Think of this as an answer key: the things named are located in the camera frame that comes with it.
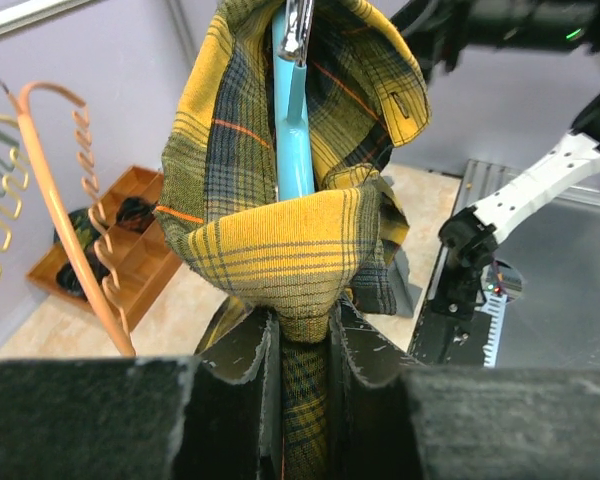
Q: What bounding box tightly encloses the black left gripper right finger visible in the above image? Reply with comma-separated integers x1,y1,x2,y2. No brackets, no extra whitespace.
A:
328,298,600,479

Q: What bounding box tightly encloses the camouflage rolled sock top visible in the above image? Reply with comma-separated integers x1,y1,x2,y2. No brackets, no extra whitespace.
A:
68,208,101,250

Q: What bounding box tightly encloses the yellow plaid shirt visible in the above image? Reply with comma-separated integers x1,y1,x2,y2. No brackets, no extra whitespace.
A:
156,1,430,479

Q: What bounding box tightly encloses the wooden compartment tray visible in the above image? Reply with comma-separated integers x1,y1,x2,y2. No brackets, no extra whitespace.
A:
27,166,182,331

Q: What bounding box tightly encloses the dark rolled sock left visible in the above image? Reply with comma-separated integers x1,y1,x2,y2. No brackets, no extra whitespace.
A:
116,196,156,234

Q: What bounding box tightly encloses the blue hanger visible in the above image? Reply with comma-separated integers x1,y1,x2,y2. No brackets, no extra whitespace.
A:
271,0,315,201

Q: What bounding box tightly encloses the orange hanger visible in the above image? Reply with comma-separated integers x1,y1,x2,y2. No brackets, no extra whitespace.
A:
0,54,137,357

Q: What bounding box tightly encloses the dark rolled sock middle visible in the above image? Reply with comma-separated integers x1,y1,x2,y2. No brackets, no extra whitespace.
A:
55,251,110,300

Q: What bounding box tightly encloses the dark rolled sock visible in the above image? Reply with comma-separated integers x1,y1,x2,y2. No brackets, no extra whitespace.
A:
55,251,110,300
116,196,156,234

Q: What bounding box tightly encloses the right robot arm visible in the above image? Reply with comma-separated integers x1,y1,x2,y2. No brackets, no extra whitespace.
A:
392,1,600,319

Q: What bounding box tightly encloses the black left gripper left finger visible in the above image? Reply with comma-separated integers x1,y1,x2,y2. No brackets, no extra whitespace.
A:
0,309,282,479

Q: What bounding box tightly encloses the grey shirt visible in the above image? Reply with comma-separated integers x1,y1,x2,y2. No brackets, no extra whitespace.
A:
388,249,414,318

